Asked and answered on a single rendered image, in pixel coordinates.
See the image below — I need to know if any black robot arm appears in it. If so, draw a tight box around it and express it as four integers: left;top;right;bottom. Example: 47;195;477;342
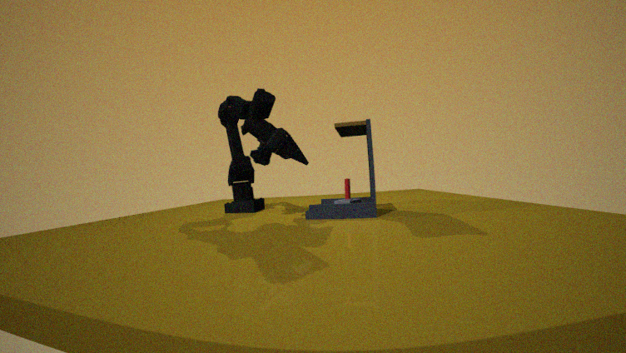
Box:
218;88;276;203

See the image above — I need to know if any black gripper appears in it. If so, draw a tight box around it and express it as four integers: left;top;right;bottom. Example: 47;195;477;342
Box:
256;122;309;165

